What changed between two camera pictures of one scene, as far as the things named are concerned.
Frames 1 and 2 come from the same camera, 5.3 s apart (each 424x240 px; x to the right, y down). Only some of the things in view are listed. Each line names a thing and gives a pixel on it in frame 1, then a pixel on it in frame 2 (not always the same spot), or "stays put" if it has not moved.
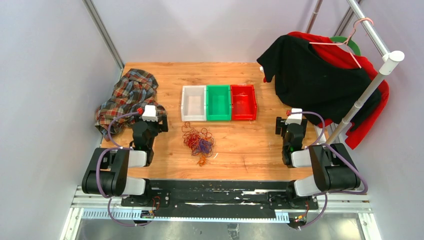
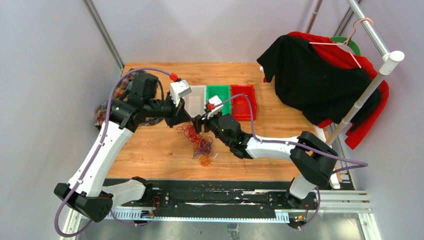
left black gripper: x=162 y=127 -> x=179 y=114
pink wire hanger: x=347 y=41 stays put
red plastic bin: x=243 y=104 stays put
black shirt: x=325 y=91 stays put
